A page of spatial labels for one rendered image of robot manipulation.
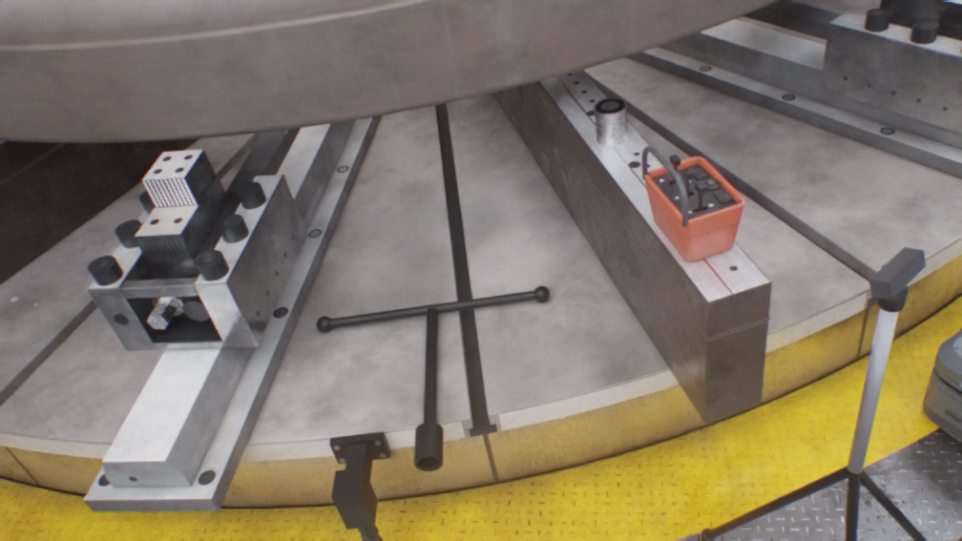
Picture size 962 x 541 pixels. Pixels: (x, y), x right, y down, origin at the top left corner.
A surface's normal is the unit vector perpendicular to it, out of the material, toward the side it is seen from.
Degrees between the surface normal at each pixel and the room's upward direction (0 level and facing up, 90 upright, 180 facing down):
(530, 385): 0
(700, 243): 97
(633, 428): 90
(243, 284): 90
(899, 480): 0
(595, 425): 90
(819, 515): 0
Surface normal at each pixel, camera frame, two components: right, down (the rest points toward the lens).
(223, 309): -0.09, 0.66
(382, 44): 0.12, 0.63
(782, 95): -0.14, -0.75
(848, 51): -0.76, 0.50
